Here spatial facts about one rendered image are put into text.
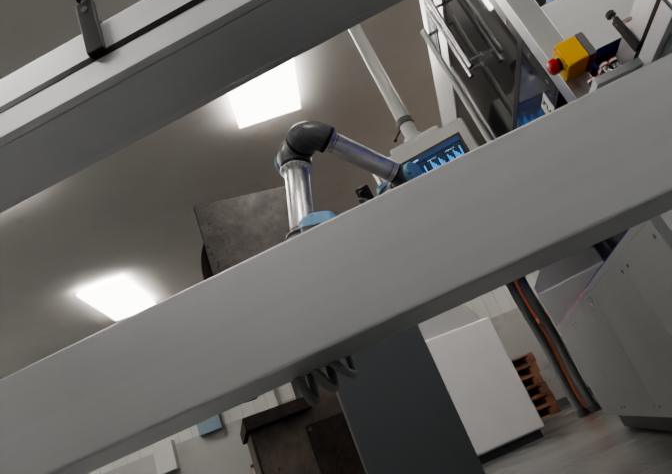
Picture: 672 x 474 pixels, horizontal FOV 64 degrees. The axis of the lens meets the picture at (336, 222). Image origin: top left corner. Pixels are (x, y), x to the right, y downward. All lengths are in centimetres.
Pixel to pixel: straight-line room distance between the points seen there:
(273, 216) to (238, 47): 418
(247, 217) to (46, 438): 428
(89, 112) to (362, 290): 45
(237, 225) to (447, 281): 436
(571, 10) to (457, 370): 361
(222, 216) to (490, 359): 264
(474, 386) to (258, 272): 432
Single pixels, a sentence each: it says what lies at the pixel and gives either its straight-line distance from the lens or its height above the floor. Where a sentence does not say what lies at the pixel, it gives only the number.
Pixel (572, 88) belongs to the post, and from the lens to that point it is 153.
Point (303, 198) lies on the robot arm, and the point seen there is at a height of 115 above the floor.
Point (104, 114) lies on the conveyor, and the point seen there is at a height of 84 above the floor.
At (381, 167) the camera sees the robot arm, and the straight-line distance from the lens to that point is 187.
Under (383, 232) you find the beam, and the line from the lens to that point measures 52.
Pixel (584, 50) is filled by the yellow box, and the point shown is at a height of 98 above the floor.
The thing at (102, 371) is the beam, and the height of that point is 51.
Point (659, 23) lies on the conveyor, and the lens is 132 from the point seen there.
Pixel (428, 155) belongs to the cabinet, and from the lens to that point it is 257.
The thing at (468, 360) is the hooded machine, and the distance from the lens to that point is 485.
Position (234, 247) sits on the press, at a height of 232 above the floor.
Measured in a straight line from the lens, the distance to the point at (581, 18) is 165.
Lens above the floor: 33
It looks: 24 degrees up
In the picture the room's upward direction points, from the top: 23 degrees counter-clockwise
